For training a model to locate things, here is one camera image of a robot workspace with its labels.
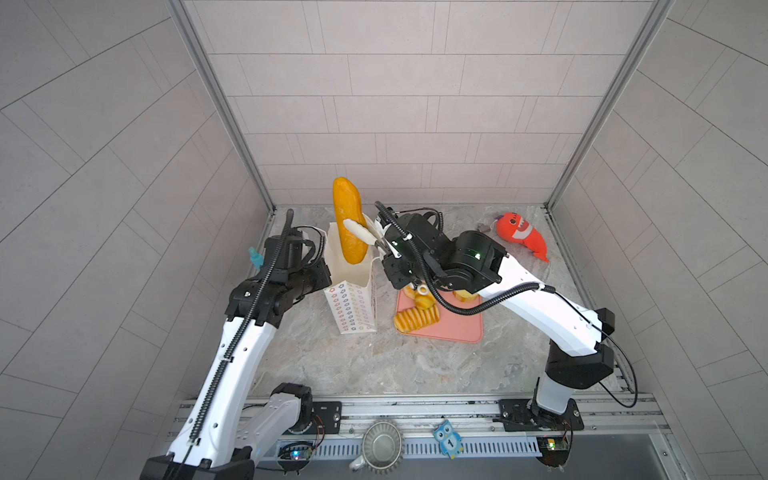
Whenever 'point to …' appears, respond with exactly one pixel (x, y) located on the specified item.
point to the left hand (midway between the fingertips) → (336, 265)
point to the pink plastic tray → (452, 326)
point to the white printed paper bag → (352, 293)
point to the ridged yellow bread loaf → (408, 320)
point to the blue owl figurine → (450, 441)
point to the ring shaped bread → (411, 293)
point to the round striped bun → (424, 301)
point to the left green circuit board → (294, 457)
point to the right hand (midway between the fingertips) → (384, 264)
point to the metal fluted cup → (382, 447)
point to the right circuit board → (554, 450)
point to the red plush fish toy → (511, 227)
